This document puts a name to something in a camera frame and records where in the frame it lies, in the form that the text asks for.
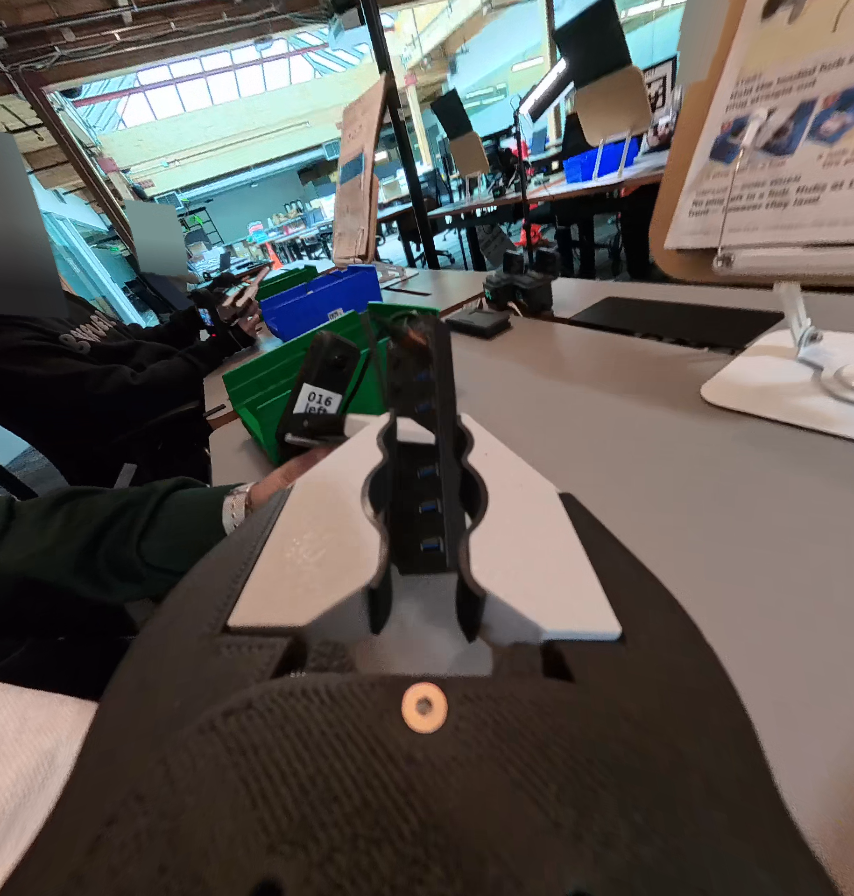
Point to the wooden document board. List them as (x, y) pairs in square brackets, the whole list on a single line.
[(686, 262)]

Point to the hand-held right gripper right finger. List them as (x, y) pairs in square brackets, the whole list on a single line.
[(539, 567)]

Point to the small wooden board stand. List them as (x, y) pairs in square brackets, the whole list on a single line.
[(612, 105)]

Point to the black desk pad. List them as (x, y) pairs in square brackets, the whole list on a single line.
[(679, 323)]

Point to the white light bar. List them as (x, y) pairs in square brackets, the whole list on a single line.
[(549, 91)]

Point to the blue storage bin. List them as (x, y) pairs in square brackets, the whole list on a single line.
[(588, 164), (322, 301)]

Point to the instruction sheet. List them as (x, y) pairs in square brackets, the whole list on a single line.
[(784, 140)]

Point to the person's left forearm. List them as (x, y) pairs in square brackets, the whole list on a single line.
[(104, 539)]

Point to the cardboard card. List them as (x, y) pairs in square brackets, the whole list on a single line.
[(360, 175)]

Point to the white stand base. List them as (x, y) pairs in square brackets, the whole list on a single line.
[(770, 392)]

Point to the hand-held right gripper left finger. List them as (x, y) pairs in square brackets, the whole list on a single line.
[(308, 560)]

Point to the black flag panel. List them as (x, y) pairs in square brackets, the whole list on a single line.
[(451, 112)]

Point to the grey wristwatch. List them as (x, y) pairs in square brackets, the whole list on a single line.
[(237, 507)]

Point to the black pole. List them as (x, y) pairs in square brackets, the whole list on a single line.
[(399, 140)]

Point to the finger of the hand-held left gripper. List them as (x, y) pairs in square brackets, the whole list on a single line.
[(360, 423)]

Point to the grey desk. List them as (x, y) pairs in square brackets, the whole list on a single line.
[(644, 455)]

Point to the long black multiport hub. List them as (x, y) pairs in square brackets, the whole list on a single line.
[(427, 434)]

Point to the green plastic bin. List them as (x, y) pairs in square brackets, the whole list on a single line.
[(259, 399)]

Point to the person's left hand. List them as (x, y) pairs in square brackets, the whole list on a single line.
[(287, 479)]

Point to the small black device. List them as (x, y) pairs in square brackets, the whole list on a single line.
[(477, 322)]

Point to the black battery charger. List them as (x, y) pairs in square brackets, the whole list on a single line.
[(521, 287)]

